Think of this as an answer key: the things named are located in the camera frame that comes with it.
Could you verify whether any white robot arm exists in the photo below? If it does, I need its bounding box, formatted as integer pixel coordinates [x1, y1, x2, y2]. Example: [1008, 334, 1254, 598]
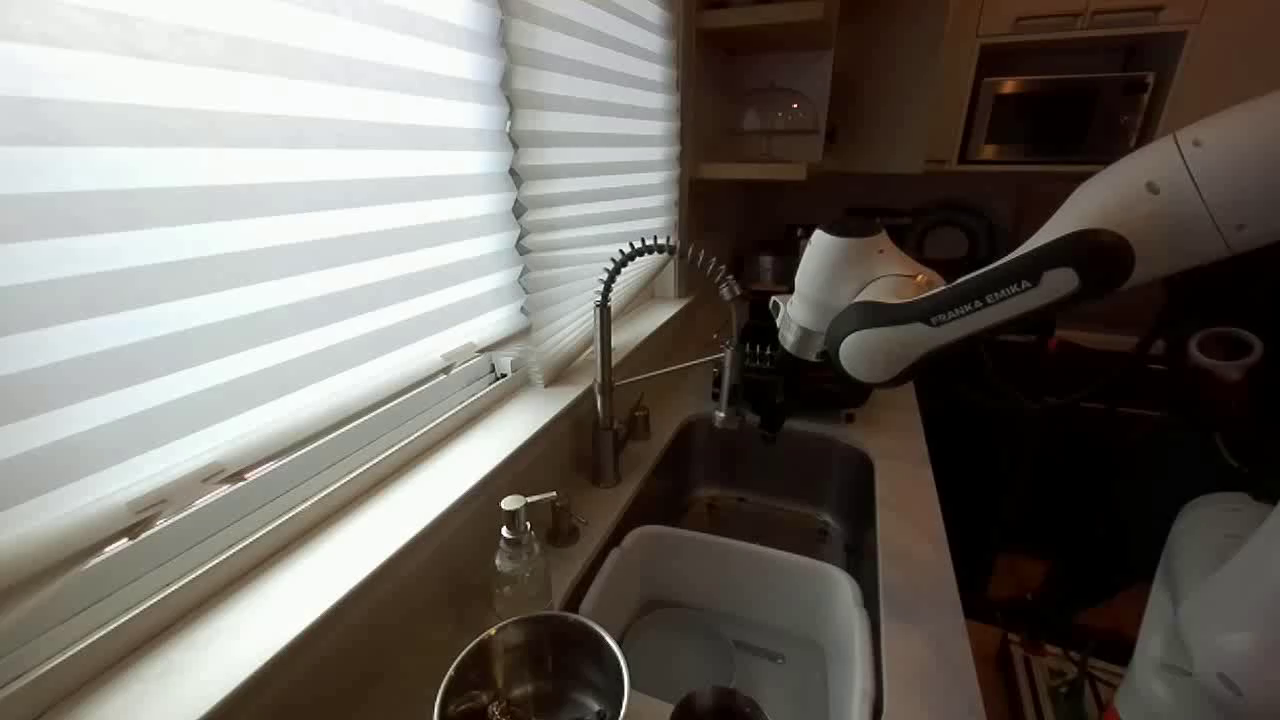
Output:
[768, 93, 1280, 388]

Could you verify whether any stainless steel sink basin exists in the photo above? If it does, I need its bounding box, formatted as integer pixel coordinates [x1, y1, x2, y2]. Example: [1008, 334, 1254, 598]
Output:
[626, 418, 877, 593]

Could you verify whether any dark round lid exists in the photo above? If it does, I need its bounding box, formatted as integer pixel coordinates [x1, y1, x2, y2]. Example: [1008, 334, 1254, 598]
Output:
[669, 687, 764, 720]

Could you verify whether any wooden wall shelf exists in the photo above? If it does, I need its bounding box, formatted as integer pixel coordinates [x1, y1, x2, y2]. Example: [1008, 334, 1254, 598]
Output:
[687, 0, 839, 182]

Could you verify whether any white roll on counter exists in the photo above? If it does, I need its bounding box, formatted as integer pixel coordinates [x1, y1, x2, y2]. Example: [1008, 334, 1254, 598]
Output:
[1187, 326, 1266, 379]

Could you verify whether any white plastic dish tub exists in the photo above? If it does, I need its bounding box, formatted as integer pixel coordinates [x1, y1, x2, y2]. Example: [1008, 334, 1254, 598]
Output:
[580, 525, 877, 720]

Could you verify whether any white zebra window blind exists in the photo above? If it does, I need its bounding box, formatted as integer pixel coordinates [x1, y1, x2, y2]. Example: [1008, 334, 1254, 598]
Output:
[0, 0, 525, 590]

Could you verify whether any stainless steel pot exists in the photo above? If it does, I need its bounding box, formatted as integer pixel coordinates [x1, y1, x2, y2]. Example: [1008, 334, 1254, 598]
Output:
[434, 614, 634, 720]

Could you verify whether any clear soap dispenser bottle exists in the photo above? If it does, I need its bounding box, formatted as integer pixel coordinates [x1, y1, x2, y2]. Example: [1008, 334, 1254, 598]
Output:
[492, 492, 552, 616]

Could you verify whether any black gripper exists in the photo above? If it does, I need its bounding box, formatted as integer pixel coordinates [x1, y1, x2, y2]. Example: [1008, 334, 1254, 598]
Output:
[742, 315, 868, 437]

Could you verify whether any narrow white window blind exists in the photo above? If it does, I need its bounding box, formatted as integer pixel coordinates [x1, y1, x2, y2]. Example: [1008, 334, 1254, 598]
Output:
[503, 0, 681, 385]

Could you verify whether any chrome spring kitchen faucet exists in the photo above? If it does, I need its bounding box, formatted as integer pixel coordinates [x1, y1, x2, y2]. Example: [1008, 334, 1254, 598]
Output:
[591, 237, 746, 489]

